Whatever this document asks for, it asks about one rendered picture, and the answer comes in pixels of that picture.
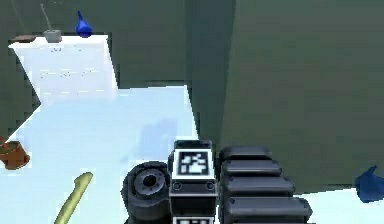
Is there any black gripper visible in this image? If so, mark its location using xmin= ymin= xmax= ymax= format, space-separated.
xmin=121 ymin=161 xmax=172 ymax=224

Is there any white chest of drawers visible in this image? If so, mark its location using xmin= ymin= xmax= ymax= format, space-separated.
xmin=8 ymin=34 xmax=119 ymax=107

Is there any brown plant pot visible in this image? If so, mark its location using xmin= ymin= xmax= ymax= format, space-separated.
xmin=0 ymin=136 xmax=31 ymax=171

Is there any grey pot with stick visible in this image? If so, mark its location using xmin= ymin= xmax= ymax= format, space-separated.
xmin=39 ymin=3 xmax=63 ymax=44

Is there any yellow-green curved stick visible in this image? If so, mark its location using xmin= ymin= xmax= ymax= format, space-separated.
xmin=53 ymin=171 xmax=94 ymax=224

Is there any blue vase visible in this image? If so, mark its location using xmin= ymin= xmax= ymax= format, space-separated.
xmin=75 ymin=10 xmax=93 ymax=39

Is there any blue cloth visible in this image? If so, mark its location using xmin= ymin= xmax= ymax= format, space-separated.
xmin=354 ymin=165 xmax=384 ymax=204

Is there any brown flat dish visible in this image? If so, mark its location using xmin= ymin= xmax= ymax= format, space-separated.
xmin=11 ymin=34 xmax=37 ymax=44

